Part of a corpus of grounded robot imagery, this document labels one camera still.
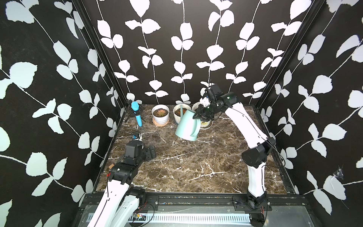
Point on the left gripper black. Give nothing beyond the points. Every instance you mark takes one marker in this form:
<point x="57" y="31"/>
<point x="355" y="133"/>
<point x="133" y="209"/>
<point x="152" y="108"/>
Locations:
<point x="149" y="155"/>

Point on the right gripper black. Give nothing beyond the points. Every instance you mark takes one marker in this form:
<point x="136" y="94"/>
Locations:
<point x="201" y="115"/>

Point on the mint green watering can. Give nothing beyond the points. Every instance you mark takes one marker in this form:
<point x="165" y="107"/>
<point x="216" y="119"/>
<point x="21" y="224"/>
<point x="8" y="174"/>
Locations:
<point x="188" y="127"/>

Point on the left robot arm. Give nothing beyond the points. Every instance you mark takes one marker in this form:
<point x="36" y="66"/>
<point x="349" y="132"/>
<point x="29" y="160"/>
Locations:
<point x="120" y="199"/>

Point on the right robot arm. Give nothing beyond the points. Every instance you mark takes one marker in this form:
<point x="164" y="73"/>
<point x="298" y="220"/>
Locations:
<point x="260" y="145"/>

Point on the orange succulent middle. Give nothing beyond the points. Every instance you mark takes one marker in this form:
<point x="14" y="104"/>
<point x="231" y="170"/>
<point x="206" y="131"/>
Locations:
<point x="178" y="112"/>

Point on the pink-green succulent left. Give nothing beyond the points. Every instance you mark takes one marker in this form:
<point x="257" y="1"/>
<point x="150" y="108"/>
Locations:
<point x="160" y="112"/>

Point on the white round pot right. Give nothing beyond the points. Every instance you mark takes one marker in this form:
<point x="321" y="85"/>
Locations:
<point x="204" y="124"/>

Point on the peach saucer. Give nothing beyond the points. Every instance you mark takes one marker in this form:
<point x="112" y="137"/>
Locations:
<point x="158" y="124"/>

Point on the black mini tripod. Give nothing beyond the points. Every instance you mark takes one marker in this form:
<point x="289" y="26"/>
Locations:
<point x="130" y="114"/>

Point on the white fluted pot middle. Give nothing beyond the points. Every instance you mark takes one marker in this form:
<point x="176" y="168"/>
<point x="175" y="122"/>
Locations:
<point x="179" y="106"/>

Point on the blue handheld device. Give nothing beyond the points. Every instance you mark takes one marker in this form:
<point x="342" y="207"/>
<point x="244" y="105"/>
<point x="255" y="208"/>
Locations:
<point x="136" y="111"/>

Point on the white ribbed pot left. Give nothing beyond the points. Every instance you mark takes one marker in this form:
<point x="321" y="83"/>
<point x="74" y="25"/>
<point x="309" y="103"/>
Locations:
<point x="160" y="120"/>

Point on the small circuit board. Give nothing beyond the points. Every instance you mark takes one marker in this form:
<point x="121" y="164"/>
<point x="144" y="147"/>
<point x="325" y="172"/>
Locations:
<point x="138" y="218"/>

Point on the white perforated strip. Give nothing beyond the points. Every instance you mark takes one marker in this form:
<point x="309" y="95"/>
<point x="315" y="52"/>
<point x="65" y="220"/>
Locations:
<point x="196" y="218"/>

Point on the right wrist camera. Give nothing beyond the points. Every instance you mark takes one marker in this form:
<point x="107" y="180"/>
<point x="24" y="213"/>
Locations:
<point x="211" y="95"/>

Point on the black front rail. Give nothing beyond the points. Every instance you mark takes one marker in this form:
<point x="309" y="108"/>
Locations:
<point x="154" y="201"/>

